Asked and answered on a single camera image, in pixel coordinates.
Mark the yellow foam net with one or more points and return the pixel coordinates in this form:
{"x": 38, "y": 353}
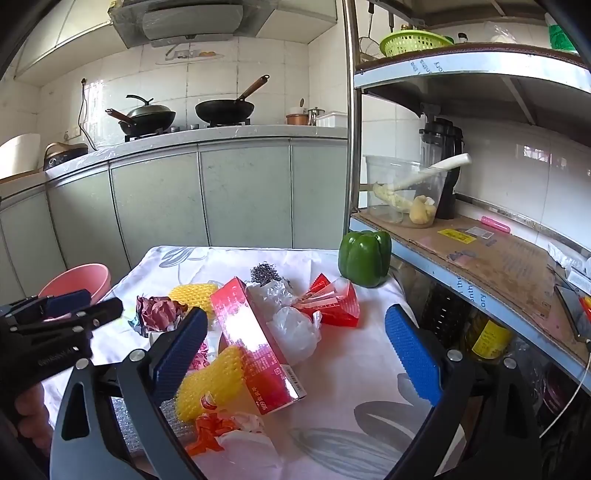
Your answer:
{"x": 191, "y": 297}
{"x": 214, "y": 383}

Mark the red wrapper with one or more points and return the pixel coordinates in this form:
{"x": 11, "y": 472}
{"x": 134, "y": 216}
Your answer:
{"x": 154, "y": 314}

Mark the yellow oil bottle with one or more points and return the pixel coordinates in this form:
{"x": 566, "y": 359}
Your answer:
{"x": 489, "y": 339}

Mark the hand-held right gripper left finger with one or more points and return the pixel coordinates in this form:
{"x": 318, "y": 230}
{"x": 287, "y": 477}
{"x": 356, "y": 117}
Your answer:
{"x": 180, "y": 346}

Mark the range hood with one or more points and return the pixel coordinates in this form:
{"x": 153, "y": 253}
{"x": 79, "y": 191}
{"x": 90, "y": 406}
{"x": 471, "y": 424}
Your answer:
{"x": 194, "y": 18}

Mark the small steel pot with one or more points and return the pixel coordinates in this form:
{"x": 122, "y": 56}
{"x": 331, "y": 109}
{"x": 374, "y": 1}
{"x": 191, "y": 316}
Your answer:
{"x": 316, "y": 116}

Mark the black blender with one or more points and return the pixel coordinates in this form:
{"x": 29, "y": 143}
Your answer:
{"x": 450, "y": 138}

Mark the gas stove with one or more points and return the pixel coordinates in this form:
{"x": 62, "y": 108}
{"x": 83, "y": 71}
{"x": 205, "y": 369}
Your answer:
{"x": 184, "y": 129}

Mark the metal shelf rack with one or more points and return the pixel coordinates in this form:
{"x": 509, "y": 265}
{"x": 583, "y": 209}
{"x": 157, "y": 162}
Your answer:
{"x": 351, "y": 115}

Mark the green bell pepper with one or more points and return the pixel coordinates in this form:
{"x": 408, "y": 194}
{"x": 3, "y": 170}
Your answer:
{"x": 364, "y": 256}

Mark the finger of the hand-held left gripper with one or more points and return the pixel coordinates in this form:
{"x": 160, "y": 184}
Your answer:
{"x": 69, "y": 302}
{"x": 99, "y": 311}

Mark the steel wool scrubber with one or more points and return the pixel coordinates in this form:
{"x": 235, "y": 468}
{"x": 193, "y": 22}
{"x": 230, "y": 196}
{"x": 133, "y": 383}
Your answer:
{"x": 264, "y": 273}

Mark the grey kitchen cabinet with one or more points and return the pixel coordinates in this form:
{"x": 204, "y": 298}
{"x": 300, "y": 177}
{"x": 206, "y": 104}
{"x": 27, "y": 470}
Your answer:
{"x": 249, "y": 194}

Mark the white rectangular container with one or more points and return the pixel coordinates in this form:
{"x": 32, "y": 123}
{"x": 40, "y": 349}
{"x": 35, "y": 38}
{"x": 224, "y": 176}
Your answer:
{"x": 331, "y": 120}

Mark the metal strainer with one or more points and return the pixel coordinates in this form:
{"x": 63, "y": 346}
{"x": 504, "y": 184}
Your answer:
{"x": 371, "y": 48}

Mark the person's left hand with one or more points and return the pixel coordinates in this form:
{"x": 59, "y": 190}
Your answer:
{"x": 34, "y": 413}

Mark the copper pot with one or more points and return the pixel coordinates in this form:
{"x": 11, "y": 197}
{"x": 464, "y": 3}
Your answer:
{"x": 296, "y": 119}

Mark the white spatula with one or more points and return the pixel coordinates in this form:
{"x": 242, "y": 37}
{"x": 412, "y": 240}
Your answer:
{"x": 443, "y": 167}

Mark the clear plastic bag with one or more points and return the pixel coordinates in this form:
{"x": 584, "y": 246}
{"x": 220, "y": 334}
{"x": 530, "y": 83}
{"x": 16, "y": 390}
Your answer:
{"x": 270, "y": 295}

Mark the orange and white wrapper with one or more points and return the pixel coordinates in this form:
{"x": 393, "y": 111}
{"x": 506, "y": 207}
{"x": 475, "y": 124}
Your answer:
{"x": 221, "y": 427}

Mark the potato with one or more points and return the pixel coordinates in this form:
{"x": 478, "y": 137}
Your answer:
{"x": 422, "y": 212}

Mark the opened red carton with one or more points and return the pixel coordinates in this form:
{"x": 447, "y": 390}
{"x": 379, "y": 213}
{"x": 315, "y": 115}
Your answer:
{"x": 334, "y": 304}

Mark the pink plastic bin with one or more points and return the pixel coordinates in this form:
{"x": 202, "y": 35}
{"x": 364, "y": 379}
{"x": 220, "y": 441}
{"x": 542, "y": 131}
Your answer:
{"x": 81, "y": 277}

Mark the pink plastic case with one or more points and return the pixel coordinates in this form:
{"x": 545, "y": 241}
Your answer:
{"x": 496, "y": 225}

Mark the red and white packet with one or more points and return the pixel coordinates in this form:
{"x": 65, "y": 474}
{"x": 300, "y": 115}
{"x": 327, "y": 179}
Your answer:
{"x": 203, "y": 355}

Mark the cardboard sheet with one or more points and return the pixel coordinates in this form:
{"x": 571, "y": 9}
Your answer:
{"x": 508, "y": 267}

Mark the black wok with lid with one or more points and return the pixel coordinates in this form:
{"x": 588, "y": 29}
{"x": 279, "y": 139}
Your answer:
{"x": 147, "y": 117}

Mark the black frying pan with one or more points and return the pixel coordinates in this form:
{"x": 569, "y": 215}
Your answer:
{"x": 224, "y": 110}

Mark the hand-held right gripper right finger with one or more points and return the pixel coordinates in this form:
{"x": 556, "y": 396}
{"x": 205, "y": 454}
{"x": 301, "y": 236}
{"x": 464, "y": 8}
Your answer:
{"x": 411, "y": 355}

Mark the green and white bag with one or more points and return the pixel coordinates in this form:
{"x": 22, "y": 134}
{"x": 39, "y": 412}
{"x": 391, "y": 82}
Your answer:
{"x": 561, "y": 34}

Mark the clear plastic bowl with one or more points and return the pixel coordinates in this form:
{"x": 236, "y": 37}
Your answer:
{"x": 388, "y": 170}

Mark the pale peeled vegetable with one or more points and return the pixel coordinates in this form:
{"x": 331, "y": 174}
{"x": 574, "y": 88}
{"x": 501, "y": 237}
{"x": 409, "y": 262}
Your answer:
{"x": 392, "y": 196}

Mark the wall cabinet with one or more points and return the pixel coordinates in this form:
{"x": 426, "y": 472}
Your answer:
{"x": 60, "y": 37}

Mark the long red box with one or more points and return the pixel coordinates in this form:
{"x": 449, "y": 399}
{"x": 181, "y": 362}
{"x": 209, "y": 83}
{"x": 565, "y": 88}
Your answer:
{"x": 256, "y": 341}

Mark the white rounded container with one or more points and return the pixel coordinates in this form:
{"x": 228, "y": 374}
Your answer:
{"x": 18, "y": 154}

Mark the bubble wrap sheet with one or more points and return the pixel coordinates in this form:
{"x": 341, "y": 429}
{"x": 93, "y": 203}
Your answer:
{"x": 127, "y": 424}

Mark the white foam net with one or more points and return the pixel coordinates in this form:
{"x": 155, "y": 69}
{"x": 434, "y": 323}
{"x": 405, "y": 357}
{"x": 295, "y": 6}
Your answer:
{"x": 295, "y": 334}

